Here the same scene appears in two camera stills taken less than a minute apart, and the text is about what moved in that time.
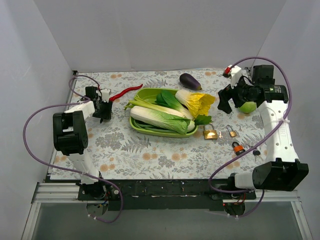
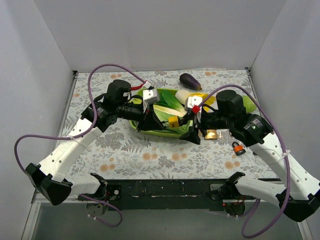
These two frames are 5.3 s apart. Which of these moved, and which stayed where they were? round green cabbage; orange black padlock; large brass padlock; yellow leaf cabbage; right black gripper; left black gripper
Moved: right black gripper; left black gripper
Stayed: yellow leaf cabbage; round green cabbage; orange black padlock; large brass padlock
